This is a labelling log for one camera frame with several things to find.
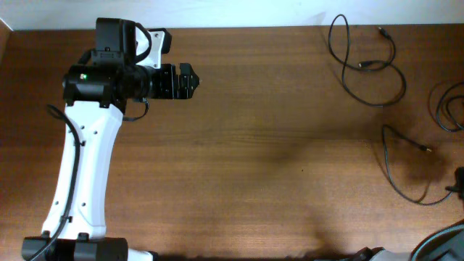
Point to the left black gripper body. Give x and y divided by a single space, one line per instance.
163 83

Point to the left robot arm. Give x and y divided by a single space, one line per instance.
124 65

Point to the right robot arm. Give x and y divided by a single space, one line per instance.
446 244

